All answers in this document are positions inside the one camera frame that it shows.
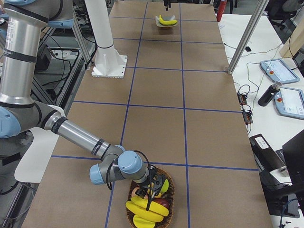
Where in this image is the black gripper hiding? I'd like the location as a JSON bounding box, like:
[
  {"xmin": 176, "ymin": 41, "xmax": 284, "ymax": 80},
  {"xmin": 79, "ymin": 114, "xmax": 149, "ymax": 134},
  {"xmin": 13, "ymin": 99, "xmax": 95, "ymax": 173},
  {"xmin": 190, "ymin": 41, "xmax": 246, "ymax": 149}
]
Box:
[
  {"xmin": 163, "ymin": 0, "xmax": 171, "ymax": 11},
  {"xmin": 135, "ymin": 178, "xmax": 158, "ymax": 211}
]

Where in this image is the yellow banana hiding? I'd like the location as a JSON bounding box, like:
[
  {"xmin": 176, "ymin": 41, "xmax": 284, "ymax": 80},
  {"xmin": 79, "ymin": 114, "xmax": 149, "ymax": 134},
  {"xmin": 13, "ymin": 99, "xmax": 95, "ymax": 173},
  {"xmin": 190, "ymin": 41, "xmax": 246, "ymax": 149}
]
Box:
[
  {"xmin": 159, "ymin": 15, "xmax": 177, "ymax": 26},
  {"xmin": 146, "ymin": 183, "xmax": 162, "ymax": 198},
  {"xmin": 125, "ymin": 201, "xmax": 164, "ymax": 222},
  {"xmin": 131, "ymin": 197, "xmax": 169, "ymax": 217},
  {"xmin": 133, "ymin": 215, "xmax": 156, "ymax": 228}
]

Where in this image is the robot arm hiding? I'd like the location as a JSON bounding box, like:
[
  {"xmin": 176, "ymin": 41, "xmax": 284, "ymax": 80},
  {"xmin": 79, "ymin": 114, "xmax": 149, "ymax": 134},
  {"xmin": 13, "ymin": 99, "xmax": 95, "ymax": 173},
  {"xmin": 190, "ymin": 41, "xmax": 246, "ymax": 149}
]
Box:
[{"xmin": 0, "ymin": 0, "xmax": 162, "ymax": 201}]

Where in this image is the blue square ceramic plate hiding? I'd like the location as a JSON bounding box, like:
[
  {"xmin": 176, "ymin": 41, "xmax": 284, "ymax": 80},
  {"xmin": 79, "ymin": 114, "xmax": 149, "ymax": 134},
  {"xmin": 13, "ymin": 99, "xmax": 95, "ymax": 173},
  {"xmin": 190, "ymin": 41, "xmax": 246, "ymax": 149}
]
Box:
[{"xmin": 155, "ymin": 15, "xmax": 178, "ymax": 29}]

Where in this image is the woven wicker fruit basket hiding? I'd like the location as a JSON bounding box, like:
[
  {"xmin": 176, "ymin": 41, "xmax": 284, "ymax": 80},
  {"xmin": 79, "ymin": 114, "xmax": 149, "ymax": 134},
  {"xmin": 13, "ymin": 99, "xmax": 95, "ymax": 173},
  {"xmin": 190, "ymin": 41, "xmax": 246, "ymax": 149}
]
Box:
[{"xmin": 126, "ymin": 168, "xmax": 174, "ymax": 228}]

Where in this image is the pale red apple lower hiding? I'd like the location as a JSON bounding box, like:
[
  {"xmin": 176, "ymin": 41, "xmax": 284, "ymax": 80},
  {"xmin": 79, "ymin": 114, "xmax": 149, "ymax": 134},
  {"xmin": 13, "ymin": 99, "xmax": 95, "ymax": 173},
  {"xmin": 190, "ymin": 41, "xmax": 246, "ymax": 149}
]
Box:
[{"xmin": 131, "ymin": 187, "xmax": 143, "ymax": 198}]

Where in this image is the green pear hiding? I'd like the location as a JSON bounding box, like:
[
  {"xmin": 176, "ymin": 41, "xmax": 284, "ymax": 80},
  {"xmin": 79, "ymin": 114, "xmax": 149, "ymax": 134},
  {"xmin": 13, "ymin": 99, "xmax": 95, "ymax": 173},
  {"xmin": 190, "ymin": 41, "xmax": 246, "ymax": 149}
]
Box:
[{"xmin": 160, "ymin": 179, "xmax": 169, "ymax": 193}]

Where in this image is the dark red apple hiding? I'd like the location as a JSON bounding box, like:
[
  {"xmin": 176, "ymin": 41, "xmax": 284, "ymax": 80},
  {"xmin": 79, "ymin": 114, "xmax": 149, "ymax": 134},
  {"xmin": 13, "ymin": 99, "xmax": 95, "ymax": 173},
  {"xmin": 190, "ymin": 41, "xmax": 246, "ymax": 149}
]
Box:
[{"xmin": 154, "ymin": 198, "xmax": 170, "ymax": 209}]

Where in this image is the red fire extinguisher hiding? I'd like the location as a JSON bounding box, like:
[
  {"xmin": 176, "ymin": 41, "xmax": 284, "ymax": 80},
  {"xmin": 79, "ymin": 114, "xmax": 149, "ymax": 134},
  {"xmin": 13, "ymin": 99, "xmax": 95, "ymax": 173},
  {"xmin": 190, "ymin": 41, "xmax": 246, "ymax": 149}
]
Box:
[{"xmin": 216, "ymin": 0, "xmax": 227, "ymax": 22}]

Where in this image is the black office chair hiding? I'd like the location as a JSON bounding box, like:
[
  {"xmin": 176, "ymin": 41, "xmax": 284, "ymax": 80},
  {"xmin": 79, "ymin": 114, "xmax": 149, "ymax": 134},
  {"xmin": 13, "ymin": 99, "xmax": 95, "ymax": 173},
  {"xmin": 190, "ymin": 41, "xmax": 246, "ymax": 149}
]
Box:
[{"xmin": 265, "ymin": 0, "xmax": 296, "ymax": 30}]

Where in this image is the small circuit board upper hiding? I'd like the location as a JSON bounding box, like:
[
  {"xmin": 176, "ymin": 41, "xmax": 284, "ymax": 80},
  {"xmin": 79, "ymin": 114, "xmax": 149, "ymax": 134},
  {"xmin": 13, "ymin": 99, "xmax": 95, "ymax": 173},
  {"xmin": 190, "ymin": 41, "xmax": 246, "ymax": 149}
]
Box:
[{"xmin": 237, "ymin": 93, "xmax": 247, "ymax": 105}]

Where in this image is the small circuit board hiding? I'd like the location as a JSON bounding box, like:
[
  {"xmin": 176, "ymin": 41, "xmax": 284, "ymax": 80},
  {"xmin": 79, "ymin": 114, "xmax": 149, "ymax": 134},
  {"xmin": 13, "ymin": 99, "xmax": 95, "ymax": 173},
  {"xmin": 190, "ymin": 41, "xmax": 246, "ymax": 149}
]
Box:
[
  {"xmin": 237, "ymin": 93, "xmax": 247, "ymax": 105},
  {"xmin": 242, "ymin": 110, "xmax": 253, "ymax": 125}
]

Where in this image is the blue teach pendant far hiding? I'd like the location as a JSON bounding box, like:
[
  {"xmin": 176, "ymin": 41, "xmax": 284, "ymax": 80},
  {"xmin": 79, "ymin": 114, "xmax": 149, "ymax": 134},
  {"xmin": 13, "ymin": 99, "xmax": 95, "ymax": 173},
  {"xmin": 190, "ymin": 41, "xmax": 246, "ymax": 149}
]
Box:
[{"xmin": 260, "ymin": 59, "xmax": 300, "ymax": 85}]

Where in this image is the blue teach pendant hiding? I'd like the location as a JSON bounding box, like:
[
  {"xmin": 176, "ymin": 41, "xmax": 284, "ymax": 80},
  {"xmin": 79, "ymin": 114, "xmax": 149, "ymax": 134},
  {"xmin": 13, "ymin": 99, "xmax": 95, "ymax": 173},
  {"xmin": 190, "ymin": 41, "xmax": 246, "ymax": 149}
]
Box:
[
  {"xmin": 260, "ymin": 59, "xmax": 300, "ymax": 85},
  {"xmin": 274, "ymin": 87, "xmax": 304, "ymax": 120}
]

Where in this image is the black box with label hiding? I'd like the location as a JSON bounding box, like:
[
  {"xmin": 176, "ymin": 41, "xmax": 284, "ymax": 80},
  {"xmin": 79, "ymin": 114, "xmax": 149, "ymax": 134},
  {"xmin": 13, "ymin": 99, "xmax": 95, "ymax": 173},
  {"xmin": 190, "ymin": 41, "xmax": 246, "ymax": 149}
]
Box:
[{"xmin": 249, "ymin": 134, "xmax": 289, "ymax": 177}]

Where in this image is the small circuit board lower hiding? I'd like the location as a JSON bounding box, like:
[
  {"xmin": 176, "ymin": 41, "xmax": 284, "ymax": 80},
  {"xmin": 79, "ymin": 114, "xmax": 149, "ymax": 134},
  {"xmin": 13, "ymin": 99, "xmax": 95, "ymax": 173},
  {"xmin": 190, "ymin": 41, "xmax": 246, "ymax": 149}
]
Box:
[{"xmin": 242, "ymin": 110, "xmax": 253, "ymax": 125}]

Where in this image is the black water bottle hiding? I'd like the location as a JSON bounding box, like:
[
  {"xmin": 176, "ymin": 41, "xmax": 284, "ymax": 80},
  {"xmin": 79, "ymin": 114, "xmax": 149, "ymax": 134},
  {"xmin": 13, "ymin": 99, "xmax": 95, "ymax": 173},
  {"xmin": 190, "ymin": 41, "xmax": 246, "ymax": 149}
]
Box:
[{"xmin": 258, "ymin": 81, "xmax": 282, "ymax": 107}]

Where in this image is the black monitor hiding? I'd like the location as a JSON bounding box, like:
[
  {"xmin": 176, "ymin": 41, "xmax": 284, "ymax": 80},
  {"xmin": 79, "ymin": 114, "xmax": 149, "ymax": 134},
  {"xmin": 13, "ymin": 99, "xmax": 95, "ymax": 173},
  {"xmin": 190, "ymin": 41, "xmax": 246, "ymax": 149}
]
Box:
[{"xmin": 259, "ymin": 131, "xmax": 304, "ymax": 218}]

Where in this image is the blue teach pendant near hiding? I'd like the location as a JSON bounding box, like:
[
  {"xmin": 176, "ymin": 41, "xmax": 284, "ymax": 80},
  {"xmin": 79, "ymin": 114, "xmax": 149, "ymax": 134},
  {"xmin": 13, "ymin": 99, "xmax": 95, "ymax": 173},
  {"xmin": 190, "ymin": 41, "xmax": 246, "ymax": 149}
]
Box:
[{"xmin": 274, "ymin": 87, "xmax": 304, "ymax": 120}]

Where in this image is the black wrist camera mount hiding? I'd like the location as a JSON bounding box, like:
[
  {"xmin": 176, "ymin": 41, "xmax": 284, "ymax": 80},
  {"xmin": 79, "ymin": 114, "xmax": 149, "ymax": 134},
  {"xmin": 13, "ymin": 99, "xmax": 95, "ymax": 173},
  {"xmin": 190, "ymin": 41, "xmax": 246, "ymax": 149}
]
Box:
[{"xmin": 152, "ymin": 174, "xmax": 166, "ymax": 193}]

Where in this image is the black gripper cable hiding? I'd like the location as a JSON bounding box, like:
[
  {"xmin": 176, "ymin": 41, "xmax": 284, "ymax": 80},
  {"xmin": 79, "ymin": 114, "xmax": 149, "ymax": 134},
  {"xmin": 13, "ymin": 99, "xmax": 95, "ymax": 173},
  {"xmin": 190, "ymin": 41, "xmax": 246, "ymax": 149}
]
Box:
[{"xmin": 105, "ymin": 150, "xmax": 155, "ymax": 190}]

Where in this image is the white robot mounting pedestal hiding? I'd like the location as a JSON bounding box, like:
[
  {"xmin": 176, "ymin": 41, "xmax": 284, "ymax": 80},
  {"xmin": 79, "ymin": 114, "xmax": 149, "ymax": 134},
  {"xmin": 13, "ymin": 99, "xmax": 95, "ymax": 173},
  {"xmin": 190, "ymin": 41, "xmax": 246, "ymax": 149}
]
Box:
[{"xmin": 85, "ymin": 0, "xmax": 128, "ymax": 78}]

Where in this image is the aluminium frame post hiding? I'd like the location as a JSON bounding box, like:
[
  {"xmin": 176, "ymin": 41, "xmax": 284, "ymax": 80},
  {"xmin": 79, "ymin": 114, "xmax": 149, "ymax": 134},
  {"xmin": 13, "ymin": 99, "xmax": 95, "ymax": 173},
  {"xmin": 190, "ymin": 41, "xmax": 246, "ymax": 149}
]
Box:
[{"xmin": 228, "ymin": 0, "xmax": 269, "ymax": 75}]

